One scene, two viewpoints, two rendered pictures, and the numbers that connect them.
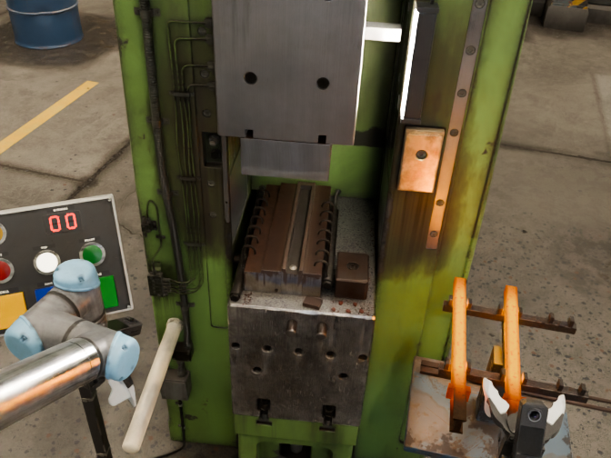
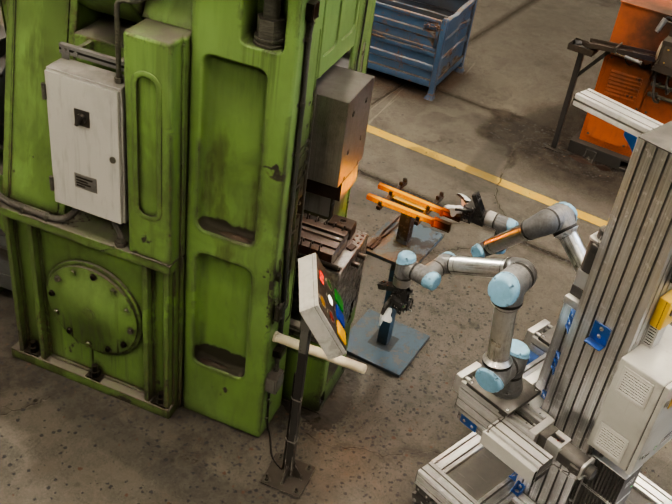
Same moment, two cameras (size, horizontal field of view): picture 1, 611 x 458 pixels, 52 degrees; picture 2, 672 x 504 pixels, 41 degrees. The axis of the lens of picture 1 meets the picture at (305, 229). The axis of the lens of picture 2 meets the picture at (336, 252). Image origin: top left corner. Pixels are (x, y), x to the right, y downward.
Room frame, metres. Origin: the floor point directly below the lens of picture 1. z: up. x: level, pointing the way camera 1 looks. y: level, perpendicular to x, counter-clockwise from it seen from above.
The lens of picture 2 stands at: (0.43, 3.30, 3.36)
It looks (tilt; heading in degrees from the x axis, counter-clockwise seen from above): 36 degrees down; 284
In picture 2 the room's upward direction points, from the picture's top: 8 degrees clockwise
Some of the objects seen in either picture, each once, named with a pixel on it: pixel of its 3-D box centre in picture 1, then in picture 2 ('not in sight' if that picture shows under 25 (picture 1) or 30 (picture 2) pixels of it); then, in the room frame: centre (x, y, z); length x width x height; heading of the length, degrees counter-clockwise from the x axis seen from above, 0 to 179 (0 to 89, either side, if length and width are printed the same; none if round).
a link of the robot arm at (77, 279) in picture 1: (78, 292); (405, 265); (0.85, 0.41, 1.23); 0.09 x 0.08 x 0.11; 159
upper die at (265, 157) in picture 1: (295, 118); (305, 168); (1.43, 0.04, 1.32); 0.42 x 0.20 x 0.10; 176
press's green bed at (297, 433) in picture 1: (302, 395); (288, 341); (1.44, -0.02, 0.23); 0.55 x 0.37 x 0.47; 176
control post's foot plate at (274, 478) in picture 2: not in sight; (288, 469); (1.18, 0.62, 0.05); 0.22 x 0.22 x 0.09; 86
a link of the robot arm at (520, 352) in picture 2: not in sight; (512, 357); (0.34, 0.48, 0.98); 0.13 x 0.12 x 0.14; 69
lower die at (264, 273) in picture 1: (291, 233); (298, 234); (1.43, 0.04, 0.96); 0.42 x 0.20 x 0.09; 176
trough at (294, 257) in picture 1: (300, 224); (301, 225); (1.43, 0.02, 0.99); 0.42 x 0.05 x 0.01; 176
